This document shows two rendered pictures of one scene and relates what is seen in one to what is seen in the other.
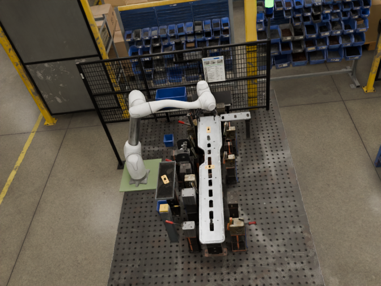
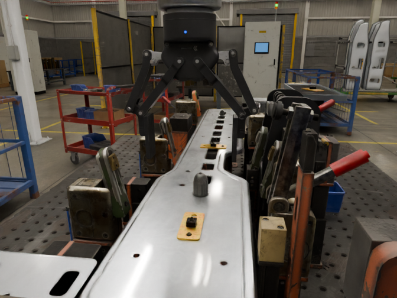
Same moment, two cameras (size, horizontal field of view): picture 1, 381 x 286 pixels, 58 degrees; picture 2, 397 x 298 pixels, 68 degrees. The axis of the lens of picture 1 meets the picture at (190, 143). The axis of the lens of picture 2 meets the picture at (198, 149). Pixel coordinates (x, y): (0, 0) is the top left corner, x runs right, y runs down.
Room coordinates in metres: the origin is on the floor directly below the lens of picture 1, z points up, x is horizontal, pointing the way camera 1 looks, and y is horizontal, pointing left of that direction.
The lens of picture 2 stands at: (2.86, -0.19, 1.29)
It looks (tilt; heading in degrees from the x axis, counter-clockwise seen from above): 18 degrees down; 178
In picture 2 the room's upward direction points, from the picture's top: straight up
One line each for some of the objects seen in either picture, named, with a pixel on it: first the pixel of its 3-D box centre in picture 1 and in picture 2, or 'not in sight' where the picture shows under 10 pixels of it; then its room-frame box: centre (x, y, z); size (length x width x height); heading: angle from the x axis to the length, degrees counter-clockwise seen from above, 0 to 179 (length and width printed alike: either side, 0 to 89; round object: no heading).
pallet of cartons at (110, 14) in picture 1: (119, 37); not in sight; (5.64, 0.83, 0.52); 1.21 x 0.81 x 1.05; 175
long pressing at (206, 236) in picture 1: (210, 169); (211, 146); (1.93, -0.12, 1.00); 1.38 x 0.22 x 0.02; 171
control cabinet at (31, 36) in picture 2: not in sight; (24, 55); (-7.44, -5.59, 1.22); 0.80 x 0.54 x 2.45; 82
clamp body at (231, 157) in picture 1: (230, 169); (157, 187); (1.98, -0.30, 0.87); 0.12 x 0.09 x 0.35; 81
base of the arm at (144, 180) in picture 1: (138, 176); not in sight; (2.24, 0.56, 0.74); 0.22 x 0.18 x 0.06; 166
